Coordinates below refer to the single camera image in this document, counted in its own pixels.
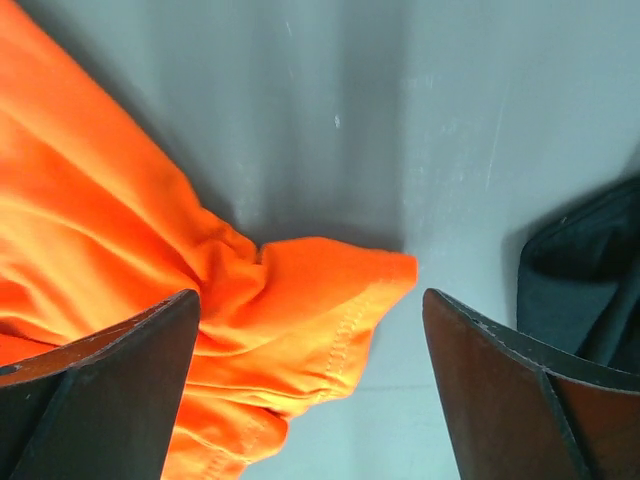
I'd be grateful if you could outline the black folded t shirt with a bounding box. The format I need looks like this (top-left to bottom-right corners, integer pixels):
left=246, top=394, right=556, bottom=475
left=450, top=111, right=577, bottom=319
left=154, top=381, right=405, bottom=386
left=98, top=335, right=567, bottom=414
left=516, top=177, right=639, bottom=374

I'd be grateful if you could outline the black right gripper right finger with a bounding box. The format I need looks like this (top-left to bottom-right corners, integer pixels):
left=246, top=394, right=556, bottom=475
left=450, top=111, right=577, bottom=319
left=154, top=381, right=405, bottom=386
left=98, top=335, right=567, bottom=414
left=422, top=289, right=639, bottom=479

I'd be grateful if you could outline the orange t shirt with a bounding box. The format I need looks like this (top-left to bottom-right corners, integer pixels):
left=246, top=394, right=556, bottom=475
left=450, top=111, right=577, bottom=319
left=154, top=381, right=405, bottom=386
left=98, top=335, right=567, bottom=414
left=1, top=1, right=417, bottom=479

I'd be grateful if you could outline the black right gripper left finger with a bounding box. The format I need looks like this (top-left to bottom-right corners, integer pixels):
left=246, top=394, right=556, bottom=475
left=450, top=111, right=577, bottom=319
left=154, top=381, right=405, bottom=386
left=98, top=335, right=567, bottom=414
left=1, top=290, right=200, bottom=479

